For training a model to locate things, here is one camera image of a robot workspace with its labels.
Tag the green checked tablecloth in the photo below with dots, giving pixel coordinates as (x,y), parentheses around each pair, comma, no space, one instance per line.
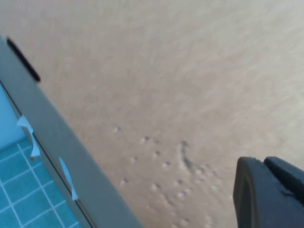
(28,194)

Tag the white tape piece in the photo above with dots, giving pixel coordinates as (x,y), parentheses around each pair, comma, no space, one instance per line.
(69,180)
(33,145)

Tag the cardboard box shell with dents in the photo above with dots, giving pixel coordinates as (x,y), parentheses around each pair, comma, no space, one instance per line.
(166,71)

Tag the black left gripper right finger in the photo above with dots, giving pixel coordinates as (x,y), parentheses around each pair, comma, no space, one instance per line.
(287,175)

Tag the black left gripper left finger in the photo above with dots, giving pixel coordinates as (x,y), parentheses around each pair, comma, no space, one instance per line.
(259,202)

